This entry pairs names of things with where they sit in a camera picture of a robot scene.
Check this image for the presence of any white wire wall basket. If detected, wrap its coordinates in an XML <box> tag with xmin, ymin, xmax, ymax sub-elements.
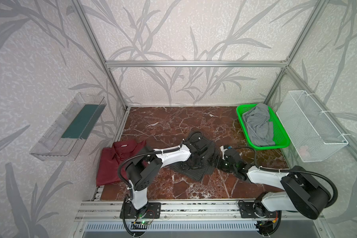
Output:
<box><xmin>276</xmin><ymin>90</ymin><xmax>349</xmax><ymax>163</ymax></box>

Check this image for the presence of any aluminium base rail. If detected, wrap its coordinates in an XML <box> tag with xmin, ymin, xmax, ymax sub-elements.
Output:
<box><xmin>74</xmin><ymin>199</ymin><xmax>325</xmax><ymax>222</ymax></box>

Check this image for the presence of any aluminium cage frame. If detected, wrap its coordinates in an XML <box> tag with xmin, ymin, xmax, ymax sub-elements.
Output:
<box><xmin>72</xmin><ymin>1</ymin><xmax>357</xmax><ymax>162</ymax></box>

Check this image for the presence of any maroon folded shirt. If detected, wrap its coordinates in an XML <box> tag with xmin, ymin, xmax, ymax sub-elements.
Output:
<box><xmin>96</xmin><ymin>139</ymin><xmax>146</xmax><ymax>186</ymax></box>

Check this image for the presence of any dark grey striped shirt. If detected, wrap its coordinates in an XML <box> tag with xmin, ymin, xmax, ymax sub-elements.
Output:
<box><xmin>169</xmin><ymin>131</ymin><xmax>219</xmax><ymax>181</ymax></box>

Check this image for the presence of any clear plastic wall bin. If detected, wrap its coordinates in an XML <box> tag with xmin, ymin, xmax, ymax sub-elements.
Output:
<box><xmin>30</xmin><ymin>93</ymin><xmax>107</xmax><ymax>162</ymax></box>

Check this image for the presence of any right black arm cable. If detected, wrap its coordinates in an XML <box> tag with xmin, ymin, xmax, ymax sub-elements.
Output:
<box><xmin>231</xmin><ymin>146</ymin><xmax>339</xmax><ymax>209</ymax></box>

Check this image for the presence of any light grey shirt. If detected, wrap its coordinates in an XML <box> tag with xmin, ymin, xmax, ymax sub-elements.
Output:
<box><xmin>243</xmin><ymin>103</ymin><xmax>275</xmax><ymax>147</ymax></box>

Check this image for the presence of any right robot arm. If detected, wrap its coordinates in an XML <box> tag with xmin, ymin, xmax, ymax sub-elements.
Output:
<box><xmin>210</xmin><ymin>146</ymin><xmax>338</xmax><ymax>220</ymax></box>

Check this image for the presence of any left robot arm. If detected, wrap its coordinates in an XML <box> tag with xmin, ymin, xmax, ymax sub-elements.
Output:
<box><xmin>117</xmin><ymin>137</ymin><xmax>215</xmax><ymax>219</ymax></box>

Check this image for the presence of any green plastic basket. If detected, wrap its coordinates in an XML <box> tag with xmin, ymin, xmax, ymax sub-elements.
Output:
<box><xmin>236</xmin><ymin>104</ymin><xmax>291</xmax><ymax>151</ymax></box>

